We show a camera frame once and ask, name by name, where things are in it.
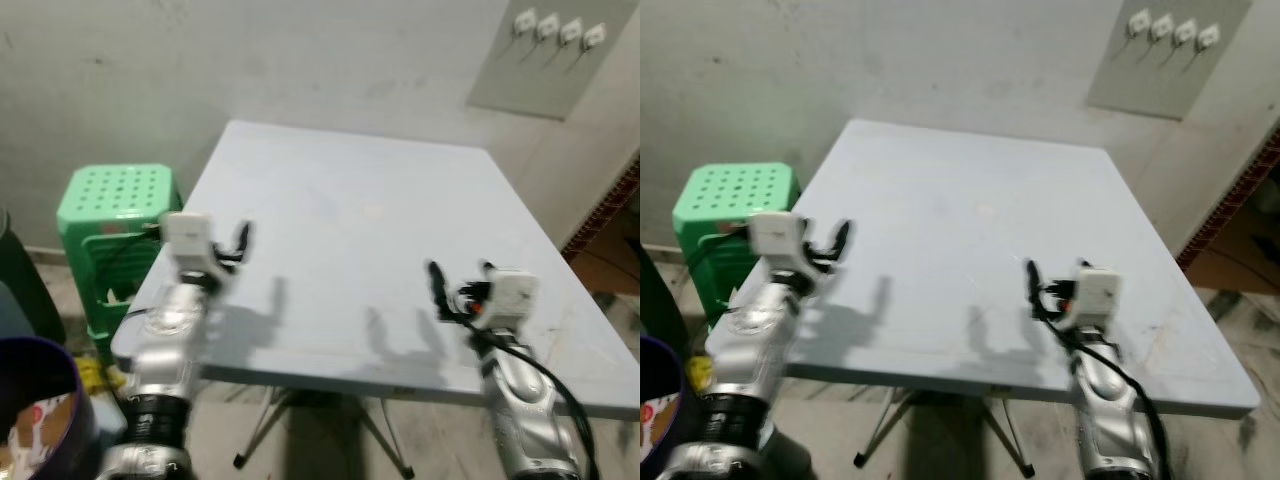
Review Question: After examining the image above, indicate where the dark purple rubbish bin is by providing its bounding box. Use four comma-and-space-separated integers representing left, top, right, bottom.
0, 337, 98, 480
640, 335, 687, 480

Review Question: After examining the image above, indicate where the grey folding table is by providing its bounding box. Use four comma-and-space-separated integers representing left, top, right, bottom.
733, 118, 1263, 480
110, 120, 641, 480

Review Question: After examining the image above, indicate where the green plastic stool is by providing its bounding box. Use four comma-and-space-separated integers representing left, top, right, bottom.
56, 164, 185, 353
672, 163, 802, 328

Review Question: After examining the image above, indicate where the tall black container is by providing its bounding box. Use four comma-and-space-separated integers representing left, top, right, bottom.
640, 240, 691, 356
0, 208, 67, 346

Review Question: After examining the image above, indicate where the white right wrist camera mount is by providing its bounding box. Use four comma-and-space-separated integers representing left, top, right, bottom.
1070, 266, 1124, 329
480, 268, 542, 327

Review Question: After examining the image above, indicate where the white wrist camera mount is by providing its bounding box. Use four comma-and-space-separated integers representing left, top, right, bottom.
750, 211, 813, 286
480, 268, 542, 327
1070, 266, 1124, 329
160, 212, 223, 286

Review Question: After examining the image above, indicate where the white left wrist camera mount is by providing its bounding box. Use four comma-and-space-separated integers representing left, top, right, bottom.
750, 211, 813, 286
160, 212, 223, 286

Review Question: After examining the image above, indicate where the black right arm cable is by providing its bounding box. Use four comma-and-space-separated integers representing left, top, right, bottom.
440, 308, 601, 480
1035, 308, 1174, 480

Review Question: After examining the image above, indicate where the grey wall hook panel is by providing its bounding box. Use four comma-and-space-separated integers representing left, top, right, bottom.
467, 0, 639, 122
1087, 0, 1254, 122

